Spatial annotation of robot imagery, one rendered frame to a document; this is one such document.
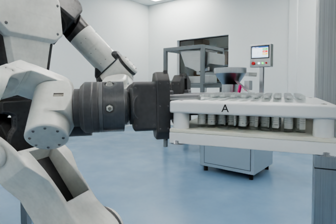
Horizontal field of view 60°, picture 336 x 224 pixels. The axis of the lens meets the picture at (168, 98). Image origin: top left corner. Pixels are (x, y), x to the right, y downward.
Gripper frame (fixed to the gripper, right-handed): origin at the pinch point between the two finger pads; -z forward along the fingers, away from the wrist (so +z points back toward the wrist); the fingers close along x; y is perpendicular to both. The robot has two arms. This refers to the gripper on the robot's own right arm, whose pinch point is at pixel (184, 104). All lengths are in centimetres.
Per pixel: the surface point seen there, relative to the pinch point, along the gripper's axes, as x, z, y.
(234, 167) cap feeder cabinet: 78, -107, -224
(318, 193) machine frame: 20.2, -30.4, -2.9
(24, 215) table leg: 65, 62, -118
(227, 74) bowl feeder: -17, -110, -246
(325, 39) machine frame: -12.7, -31.4, -2.1
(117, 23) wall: -148, -2, -603
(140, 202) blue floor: 88, -7, -180
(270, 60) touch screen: -31, -153, -232
